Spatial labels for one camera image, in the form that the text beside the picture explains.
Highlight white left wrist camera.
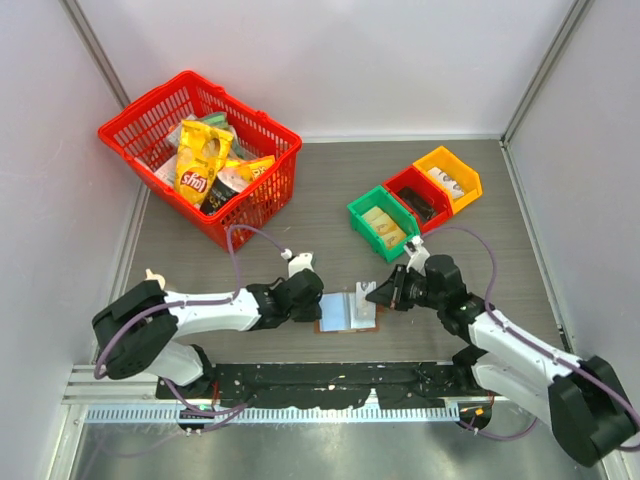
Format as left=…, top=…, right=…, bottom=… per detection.
left=280, top=248, right=315, bottom=278

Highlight white cable duct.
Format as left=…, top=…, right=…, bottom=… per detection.
left=85, top=403, right=460, bottom=424

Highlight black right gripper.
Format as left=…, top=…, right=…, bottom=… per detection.
left=367, top=263, right=445, bottom=311

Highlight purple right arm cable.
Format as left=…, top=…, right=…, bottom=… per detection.
left=419, top=225, right=640, bottom=441

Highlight yellow snack packet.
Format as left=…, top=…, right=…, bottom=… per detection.
left=226, top=155, right=275, bottom=183

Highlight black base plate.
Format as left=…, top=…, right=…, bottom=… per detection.
left=180, top=362, right=494, bottom=410

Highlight black and white cup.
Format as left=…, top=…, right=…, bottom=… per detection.
left=200, top=167, right=249, bottom=216

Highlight green plastic bin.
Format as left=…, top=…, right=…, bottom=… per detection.
left=347, top=186, right=419, bottom=262

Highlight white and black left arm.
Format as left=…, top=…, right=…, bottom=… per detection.
left=92, top=269, right=324, bottom=398

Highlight yellow Lays chips bag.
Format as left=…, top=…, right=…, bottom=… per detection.
left=174, top=120, right=234, bottom=208

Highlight dark item in red bin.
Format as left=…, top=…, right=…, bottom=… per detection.
left=398, top=187, right=439, bottom=223

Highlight green snack packet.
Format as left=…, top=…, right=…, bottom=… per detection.
left=199, top=111, right=229, bottom=129

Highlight green squeeze bottle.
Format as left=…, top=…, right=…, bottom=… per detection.
left=145, top=268, right=166, bottom=290

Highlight brown leather card holder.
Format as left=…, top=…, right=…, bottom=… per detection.
left=315, top=292, right=379, bottom=334

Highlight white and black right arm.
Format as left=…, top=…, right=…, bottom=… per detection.
left=366, top=255, right=639, bottom=467

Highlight gold cards in green bin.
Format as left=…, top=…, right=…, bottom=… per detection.
left=362, top=206, right=406, bottom=250

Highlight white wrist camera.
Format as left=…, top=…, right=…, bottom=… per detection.
left=280, top=248, right=315, bottom=278
left=404, top=236, right=430, bottom=275

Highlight white label in yellow bin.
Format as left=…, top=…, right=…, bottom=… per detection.
left=428, top=167, right=465, bottom=199

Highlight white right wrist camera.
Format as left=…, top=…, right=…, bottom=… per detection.
left=404, top=236, right=430, bottom=275

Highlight red plastic shopping basket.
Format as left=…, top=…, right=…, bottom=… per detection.
left=98, top=70, right=302, bottom=249

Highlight red plastic bin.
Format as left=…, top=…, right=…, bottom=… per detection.
left=382, top=166, right=453, bottom=233

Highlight yellow plastic bin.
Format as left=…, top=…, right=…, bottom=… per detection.
left=413, top=146, right=483, bottom=215

